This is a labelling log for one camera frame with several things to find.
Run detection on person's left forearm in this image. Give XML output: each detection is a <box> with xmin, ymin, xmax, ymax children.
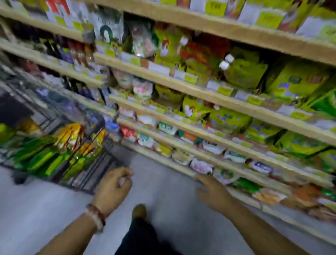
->
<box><xmin>37</xmin><ymin>213</ymin><xmax>103</xmax><ymax>255</ymax></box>

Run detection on rows of assorted seasoning packets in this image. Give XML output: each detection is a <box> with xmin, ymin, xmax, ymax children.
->
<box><xmin>94</xmin><ymin>8</ymin><xmax>336</xmax><ymax>221</ymax></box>

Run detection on pile of seasoning packets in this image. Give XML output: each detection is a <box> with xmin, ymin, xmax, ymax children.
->
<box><xmin>0</xmin><ymin>118</ymin><xmax>108</xmax><ymax>182</ymax></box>

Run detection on black trousers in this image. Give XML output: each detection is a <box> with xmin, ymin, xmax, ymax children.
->
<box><xmin>114</xmin><ymin>218</ymin><xmax>182</xmax><ymax>255</ymax></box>

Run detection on row of yellow price tags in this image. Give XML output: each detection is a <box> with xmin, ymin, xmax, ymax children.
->
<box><xmin>42</xmin><ymin>0</ymin><xmax>336</xmax><ymax>43</ymax></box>

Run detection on row of blue packets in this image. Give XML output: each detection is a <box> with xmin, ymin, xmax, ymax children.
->
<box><xmin>37</xmin><ymin>68</ymin><xmax>122</xmax><ymax>135</ymax></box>

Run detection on grey wire shopping cart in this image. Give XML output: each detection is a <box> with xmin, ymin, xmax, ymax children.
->
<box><xmin>0</xmin><ymin>63</ymin><xmax>127</xmax><ymax>194</ymax></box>

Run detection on person's right forearm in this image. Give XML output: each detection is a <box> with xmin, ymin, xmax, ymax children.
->
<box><xmin>223</xmin><ymin>202</ymin><xmax>310</xmax><ymax>255</ymax></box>

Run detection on person's right hand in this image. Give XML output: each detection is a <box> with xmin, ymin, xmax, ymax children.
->
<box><xmin>194</xmin><ymin>173</ymin><xmax>236</xmax><ymax>215</ymax></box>

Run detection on dark red bracelet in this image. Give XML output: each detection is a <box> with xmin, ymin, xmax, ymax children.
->
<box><xmin>86</xmin><ymin>203</ymin><xmax>107</xmax><ymax>226</ymax></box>

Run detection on person's left hand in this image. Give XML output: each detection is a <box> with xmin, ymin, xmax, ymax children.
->
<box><xmin>92</xmin><ymin>167</ymin><xmax>134</xmax><ymax>216</ymax></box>

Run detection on row of small dark bottles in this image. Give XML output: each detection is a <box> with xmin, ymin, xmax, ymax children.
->
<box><xmin>16</xmin><ymin>23</ymin><xmax>106</xmax><ymax>69</ymax></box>

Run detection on white bead bracelet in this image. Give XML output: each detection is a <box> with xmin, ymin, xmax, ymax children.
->
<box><xmin>84</xmin><ymin>207</ymin><xmax>105</xmax><ymax>233</ymax></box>

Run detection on brown shoe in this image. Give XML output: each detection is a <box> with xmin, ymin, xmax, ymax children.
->
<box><xmin>131</xmin><ymin>204</ymin><xmax>148</xmax><ymax>221</ymax></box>

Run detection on wooden store shelving with goods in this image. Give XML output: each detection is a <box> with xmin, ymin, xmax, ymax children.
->
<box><xmin>0</xmin><ymin>0</ymin><xmax>336</xmax><ymax>248</ymax></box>

